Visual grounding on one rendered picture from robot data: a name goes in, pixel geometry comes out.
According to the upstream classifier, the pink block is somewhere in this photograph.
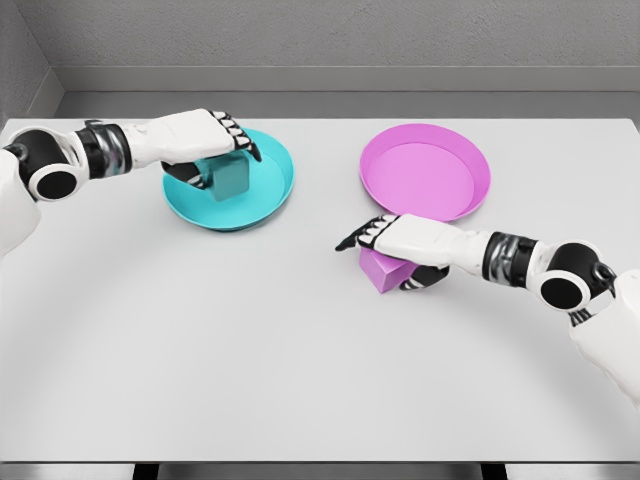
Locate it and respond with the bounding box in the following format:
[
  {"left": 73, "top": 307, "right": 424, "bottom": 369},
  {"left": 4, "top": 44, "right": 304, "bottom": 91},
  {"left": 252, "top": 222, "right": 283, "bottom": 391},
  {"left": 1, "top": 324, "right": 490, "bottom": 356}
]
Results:
[{"left": 358, "top": 247, "right": 417, "bottom": 295}]

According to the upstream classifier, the teal block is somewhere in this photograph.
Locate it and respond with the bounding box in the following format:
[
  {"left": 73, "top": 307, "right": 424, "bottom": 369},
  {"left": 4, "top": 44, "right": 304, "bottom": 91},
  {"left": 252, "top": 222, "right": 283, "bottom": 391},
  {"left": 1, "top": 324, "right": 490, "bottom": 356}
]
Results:
[{"left": 194, "top": 155, "right": 251, "bottom": 203}]

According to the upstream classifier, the pink plate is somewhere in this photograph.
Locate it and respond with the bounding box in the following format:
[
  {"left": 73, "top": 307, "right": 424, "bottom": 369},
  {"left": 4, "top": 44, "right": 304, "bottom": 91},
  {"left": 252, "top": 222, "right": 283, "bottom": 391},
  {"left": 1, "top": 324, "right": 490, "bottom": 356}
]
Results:
[{"left": 358, "top": 124, "right": 492, "bottom": 224}]

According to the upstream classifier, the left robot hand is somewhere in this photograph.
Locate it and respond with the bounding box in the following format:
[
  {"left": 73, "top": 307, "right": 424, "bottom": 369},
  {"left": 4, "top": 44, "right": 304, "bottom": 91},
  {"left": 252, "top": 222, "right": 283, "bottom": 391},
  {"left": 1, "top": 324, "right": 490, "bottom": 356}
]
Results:
[{"left": 158, "top": 108, "right": 263, "bottom": 191}]

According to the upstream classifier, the teal plate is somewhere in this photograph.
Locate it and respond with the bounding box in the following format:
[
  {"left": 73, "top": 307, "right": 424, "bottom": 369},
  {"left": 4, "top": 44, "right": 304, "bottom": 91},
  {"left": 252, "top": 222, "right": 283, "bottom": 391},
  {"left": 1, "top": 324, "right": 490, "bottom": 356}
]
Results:
[{"left": 161, "top": 126, "right": 296, "bottom": 233}]

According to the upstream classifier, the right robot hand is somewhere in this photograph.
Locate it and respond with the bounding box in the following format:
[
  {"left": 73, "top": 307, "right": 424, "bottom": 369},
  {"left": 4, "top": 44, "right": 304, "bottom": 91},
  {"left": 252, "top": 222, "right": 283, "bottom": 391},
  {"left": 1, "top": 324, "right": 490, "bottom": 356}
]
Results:
[{"left": 334, "top": 213, "right": 451, "bottom": 292}]

